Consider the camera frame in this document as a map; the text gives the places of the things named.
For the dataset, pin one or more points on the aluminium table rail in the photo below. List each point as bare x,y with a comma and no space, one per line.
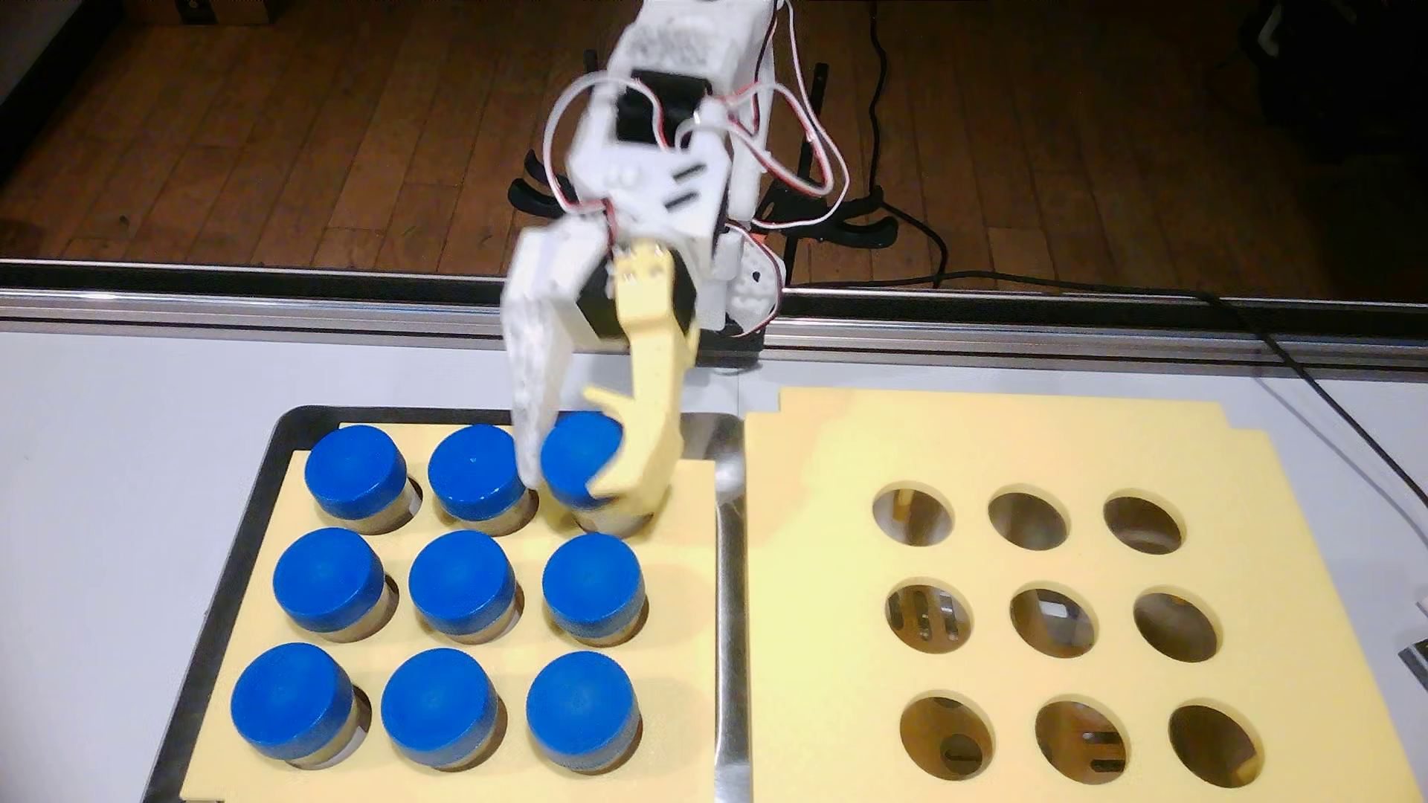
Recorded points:
335,312

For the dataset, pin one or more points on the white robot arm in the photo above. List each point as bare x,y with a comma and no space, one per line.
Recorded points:
692,33

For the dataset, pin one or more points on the blue capped clear test tube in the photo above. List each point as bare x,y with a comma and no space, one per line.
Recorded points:
591,582
478,468
355,468
461,580
327,578
575,452
439,703
580,708
290,697

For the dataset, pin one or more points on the dark bulky object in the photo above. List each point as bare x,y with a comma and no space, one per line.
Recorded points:
1339,78

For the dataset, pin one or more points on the small grey object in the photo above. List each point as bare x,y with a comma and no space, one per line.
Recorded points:
1419,658

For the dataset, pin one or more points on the white gripper with motor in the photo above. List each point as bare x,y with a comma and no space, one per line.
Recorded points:
589,311

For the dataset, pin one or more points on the large yellow foam rack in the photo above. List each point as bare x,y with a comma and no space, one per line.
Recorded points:
826,580

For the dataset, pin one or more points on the metal tray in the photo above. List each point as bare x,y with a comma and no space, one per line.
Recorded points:
240,535

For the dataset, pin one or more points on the yellow foam rack in tray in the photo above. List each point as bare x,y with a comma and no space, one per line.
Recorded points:
683,669

